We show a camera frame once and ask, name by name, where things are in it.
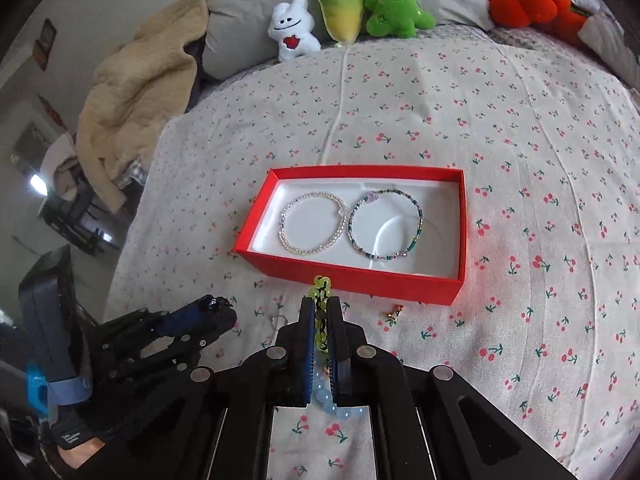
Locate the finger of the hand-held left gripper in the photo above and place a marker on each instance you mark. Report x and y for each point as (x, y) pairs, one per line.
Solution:
(165, 355)
(190, 317)

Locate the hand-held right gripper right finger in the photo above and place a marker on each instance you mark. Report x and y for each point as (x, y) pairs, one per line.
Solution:
(338, 355)

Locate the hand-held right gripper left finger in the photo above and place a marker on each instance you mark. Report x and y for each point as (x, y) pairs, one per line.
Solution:
(306, 355)

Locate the red jewelry box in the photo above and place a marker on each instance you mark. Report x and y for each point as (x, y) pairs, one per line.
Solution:
(352, 260)

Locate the person's left hand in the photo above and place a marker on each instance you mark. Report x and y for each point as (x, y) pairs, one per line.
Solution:
(80, 456)

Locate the small gold red earring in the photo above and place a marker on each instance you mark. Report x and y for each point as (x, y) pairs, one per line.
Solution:
(392, 313)

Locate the dark chair with clothes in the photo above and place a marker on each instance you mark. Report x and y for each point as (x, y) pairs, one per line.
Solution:
(75, 210)

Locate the beige quilted blanket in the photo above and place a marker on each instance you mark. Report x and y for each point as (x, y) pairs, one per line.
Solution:
(140, 90)

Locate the cherry print bedsheet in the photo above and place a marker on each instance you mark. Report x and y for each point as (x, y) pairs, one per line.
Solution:
(500, 160)

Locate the white bunny plush toy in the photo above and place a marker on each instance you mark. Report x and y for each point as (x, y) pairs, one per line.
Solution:
(292, 30)

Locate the yellow-green radish plush toy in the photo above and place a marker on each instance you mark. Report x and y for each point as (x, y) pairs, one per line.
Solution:
(342, 7)

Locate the green tree plush toy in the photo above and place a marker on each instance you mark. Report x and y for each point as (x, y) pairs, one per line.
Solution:
(392, 5)

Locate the orange persimmon plush toy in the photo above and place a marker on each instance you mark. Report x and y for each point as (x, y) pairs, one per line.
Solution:
(530, 2)

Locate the small dark wall frame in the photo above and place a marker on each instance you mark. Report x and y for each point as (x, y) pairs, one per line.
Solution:
(45, 42)

